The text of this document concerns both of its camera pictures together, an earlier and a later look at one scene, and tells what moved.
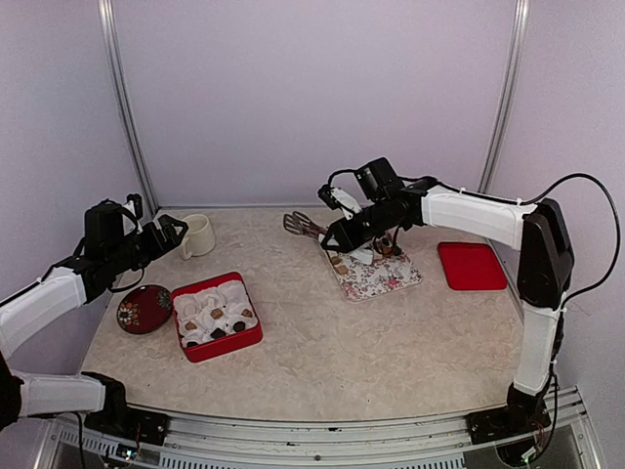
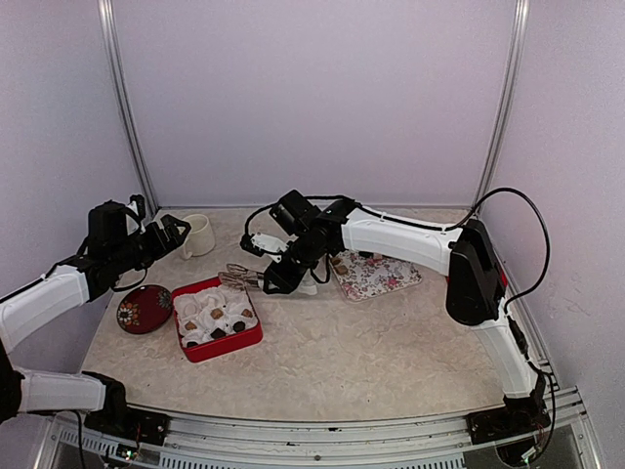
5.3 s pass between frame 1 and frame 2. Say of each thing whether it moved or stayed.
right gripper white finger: moved
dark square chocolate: stayed
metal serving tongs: moved
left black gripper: stayed
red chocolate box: stayed
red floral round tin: stayed
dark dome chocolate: stayed
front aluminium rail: stayed
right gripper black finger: moved
